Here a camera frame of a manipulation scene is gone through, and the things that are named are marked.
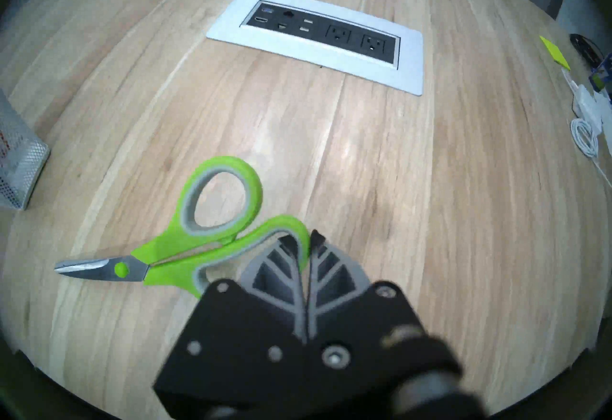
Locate white power adapter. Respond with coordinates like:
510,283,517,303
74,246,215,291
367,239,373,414
569,82,608,125

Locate black coiled cable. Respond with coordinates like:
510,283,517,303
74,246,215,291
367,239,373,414
569,33,604,66

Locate white mesh pen holder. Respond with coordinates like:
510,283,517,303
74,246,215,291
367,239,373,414
0,89,51,210

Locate whiteboard cleaner spray bottle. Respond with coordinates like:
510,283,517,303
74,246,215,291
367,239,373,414
589,53,612,92

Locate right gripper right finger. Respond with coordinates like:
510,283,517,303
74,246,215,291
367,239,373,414
306,230,426,368

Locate white coiled cable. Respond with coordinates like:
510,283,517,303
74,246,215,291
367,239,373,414
570,119,612,185

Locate green handled scissors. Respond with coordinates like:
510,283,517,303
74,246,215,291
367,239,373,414
54,156,311,299

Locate yellow sticky note pad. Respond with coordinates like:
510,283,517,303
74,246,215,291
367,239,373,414
540,35,572,71

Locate grey table power outlet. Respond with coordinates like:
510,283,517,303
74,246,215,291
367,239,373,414
206,0,425,97

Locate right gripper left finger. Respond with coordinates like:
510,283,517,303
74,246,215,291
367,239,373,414
153,234,307,417

